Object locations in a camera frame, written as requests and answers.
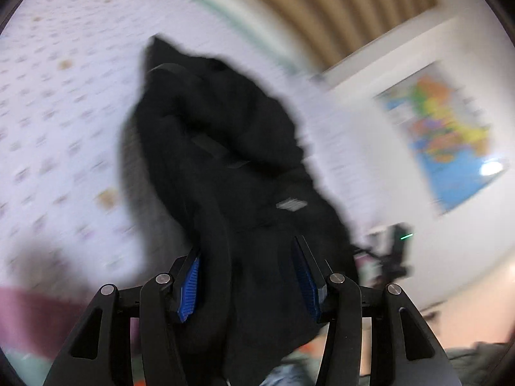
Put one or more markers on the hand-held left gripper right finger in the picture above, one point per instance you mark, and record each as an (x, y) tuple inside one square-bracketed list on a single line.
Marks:
[(308, 285)]

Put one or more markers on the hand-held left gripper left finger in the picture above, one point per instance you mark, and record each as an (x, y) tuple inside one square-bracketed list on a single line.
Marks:
[(189, 289)]

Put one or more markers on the black hooded jacket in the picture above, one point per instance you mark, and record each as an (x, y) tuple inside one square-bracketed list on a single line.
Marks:
[(241, 148)]

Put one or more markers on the blue grey cloth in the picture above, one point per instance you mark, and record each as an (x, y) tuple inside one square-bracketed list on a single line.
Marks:
[(283, 376)]

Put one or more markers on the floral pillow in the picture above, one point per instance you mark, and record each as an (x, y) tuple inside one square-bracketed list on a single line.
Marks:
[(346, 148)]

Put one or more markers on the person's grey-green clothing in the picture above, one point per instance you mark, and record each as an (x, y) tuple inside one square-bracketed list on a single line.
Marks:
[(478, 364)]

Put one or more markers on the floral bedsheet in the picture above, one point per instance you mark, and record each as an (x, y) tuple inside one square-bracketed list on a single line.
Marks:
[(60, 108)]

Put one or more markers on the teal under-sheet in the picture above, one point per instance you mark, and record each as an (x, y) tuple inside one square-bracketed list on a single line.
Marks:
[(193, 4)]

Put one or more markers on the colourful wall map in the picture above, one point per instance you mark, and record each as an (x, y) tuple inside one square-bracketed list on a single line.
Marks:
[(446, 136)]

